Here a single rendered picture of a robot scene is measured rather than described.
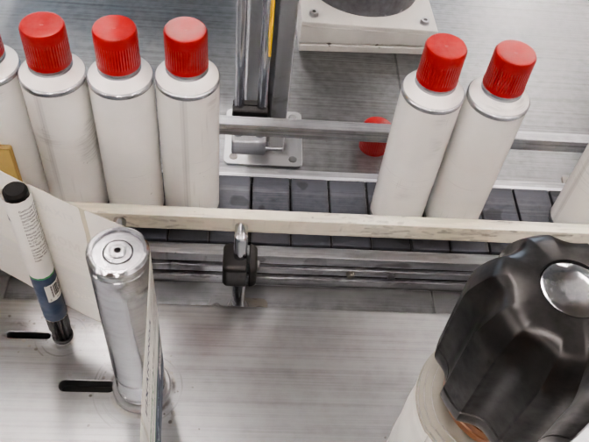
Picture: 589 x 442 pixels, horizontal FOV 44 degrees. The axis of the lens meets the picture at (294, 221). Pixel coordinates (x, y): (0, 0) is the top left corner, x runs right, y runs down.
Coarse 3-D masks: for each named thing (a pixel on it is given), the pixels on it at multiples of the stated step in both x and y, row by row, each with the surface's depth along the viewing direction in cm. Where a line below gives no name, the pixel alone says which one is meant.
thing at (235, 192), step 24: (240, 192) 72; (264, 192) 72; (288, 192) 72; (312, 192) 72; (336, 192) 73; (360, 192) 73; (504, 192) 75; (528, 192) 75; (552, 192) 75; (480, 216) 72; (504, 216) 73; (528, 216) 73; (168, 240) 68; (192, 240) 68; (216, 240) 68; (264, 240) 68; (288, 240) 68; (312, 240) 69; (336, 240) 69; (360, 240) 69; (384, 240) 69; (408, 240) 70; (432, 240) 70; (456, 240) 70
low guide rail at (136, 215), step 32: (128, 224) 66; (160, 224) 66; (192, 224) 66; (224, 224) 66; (256, 224) 66; (288, 224) 66; (320, 224) 66; (352, 224) 66; (384, 224) 66; (416, 224) 67; (448, 224) 67; (480, 224) 67; (512, 224) 68; (544, 224) 68; (576, 224) 68
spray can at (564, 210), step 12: (588, 144) 66; (588, 156) 65; (576, 168) 68; (588, 168) 65; (576, 180) 67; (588, 180) 66; (564, 192) 70; (576, 192) 68; (588, 192) 67; (564, 204) 70; (576, 204) 68; (588, 204) 67; (552, 216) 72; (564, 216) 70; (576, 216) 69; (588, 216) 68
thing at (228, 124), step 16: (224, 128) 66; (240, 128) 66; (256, 128) 66; (272, 128) 66; (288, 128) 66; (304, 128) 66; (320, 128) 66; (336, 128) 67; (352, 128) 67; (368, 128) 67; (384, 128) 67; (512, 144) 68; (528, 144) 68; (544, 144) 68; (560, 144) 68; (576, 144) 68
